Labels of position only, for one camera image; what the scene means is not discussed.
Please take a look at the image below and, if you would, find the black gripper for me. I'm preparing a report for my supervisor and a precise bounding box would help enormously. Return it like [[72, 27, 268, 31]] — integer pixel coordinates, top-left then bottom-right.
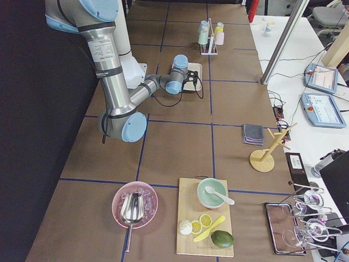
[[185, 70, 197, 83]]

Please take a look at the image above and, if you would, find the cream rabbit tray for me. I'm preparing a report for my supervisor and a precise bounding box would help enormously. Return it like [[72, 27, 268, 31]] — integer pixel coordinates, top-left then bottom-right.
[[183, 62, 202, 91]]

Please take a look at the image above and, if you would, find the green cup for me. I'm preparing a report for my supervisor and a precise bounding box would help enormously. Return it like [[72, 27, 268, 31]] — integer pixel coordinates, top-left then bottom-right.
[[198, 30, 209, 45]]

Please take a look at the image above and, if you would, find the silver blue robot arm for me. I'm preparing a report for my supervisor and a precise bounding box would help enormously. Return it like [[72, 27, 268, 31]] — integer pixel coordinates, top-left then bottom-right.
[[45, 1, 196, 142]]

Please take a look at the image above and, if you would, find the pink cup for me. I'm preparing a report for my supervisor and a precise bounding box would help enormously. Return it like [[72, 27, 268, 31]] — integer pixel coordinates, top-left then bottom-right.
[[215, 31, 225, 45]]

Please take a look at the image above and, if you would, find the cream white cup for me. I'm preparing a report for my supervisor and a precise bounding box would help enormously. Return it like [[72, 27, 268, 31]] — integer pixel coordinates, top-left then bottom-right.
[[198, 25, 209, 34]]

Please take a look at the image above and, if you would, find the yellow cup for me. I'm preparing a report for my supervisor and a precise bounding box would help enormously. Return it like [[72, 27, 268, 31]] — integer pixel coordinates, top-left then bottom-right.
[[214, 26, 224, 37]]

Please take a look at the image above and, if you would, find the paper cup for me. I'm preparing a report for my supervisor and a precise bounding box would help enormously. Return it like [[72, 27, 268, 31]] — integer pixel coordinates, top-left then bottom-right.
[[264, 21, 275, 36]]

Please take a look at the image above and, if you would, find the black glass rack tray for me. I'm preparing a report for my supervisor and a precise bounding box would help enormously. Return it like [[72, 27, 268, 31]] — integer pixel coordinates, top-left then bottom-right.
[[264, 203, 306, 255]]

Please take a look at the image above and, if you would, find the grey folded cloth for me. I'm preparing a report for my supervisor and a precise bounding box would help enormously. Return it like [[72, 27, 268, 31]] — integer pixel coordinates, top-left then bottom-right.
[[242, 123, 264, 146]]

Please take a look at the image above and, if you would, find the wooden mug tree stand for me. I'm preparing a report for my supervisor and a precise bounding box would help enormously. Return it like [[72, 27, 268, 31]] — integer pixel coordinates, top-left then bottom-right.
[[249, 123, 297, 172]]

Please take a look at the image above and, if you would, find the white spoon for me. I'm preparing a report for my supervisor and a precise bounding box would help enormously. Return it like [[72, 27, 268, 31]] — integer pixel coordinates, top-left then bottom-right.
[[204, 186, 235, 205]]

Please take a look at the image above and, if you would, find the blue teach pendant far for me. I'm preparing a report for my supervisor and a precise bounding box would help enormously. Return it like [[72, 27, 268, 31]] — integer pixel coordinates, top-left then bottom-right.
[[304, 63, 339, 94]]

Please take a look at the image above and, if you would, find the blue teach pendant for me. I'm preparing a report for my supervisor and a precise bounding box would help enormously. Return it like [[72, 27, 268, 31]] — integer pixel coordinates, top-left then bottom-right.
[[301, 93, 346, 129], [304, 63, 339, 94]]

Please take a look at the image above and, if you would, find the green pink bowl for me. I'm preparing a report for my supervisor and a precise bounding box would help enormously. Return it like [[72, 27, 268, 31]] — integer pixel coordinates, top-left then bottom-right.
[[197, 177, 227, 210]]

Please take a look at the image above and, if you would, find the bamboo cutting board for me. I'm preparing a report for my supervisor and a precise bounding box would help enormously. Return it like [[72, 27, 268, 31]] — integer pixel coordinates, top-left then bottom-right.
[[176, 178, 234, 258]]

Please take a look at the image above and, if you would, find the pink ice bowl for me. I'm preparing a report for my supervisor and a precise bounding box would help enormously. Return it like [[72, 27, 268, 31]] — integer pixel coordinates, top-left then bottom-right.
[[112, 181, 158, 229]]

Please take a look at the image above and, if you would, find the blue teach pendant near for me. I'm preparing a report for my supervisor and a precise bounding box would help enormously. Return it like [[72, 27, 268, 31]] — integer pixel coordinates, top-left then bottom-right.
[[301, 93, 346, 129]]

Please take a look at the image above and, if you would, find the metal ice scoop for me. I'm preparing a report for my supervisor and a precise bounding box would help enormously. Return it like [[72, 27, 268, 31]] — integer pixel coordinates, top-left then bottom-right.
[[120, 193, 144, 252]]

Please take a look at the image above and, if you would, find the lemon slice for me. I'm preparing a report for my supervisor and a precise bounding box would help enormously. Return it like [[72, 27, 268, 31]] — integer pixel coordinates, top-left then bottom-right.
[[191, 220, 203, 235], [198, 213, 213, 228]]

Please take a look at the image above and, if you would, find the black box with label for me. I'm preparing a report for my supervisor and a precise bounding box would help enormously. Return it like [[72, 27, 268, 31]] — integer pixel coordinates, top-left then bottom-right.
[[285, 152, 309, 186]]

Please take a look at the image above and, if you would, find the office chair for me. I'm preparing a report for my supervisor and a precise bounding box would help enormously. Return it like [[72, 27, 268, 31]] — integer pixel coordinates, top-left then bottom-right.
[[308, 1, 348, 38]]

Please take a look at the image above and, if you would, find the yellow plastic knife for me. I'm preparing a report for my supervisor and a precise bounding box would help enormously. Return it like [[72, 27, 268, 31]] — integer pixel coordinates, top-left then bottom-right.
[[193, 215, 226, 242]]

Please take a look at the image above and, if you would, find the green avocado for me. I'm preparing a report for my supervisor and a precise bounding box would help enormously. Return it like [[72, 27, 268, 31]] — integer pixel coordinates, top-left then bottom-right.
[[210, 230, 235, 248]]

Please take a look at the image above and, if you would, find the wine glass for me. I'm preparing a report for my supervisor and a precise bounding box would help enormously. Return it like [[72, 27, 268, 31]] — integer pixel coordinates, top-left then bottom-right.
[[282, 218, 342, 248], [293, 190, 323, 216]]

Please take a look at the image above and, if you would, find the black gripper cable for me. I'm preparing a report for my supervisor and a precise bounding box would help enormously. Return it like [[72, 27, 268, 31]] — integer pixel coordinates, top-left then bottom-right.
[[151, 70, 204, 108]]

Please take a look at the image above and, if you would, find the white wire cup rack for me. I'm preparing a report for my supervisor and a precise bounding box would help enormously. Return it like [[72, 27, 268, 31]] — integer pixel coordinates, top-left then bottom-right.
[[199, 18, 218, 56]]

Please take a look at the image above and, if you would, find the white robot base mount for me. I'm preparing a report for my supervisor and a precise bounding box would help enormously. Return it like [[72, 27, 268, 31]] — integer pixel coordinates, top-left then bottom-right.
[[119, 55, 147, 89]]

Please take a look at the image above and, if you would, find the aluminium frame post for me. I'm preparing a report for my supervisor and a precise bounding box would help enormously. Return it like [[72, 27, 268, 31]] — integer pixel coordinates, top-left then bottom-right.
[[261, 0, 309, 85]]

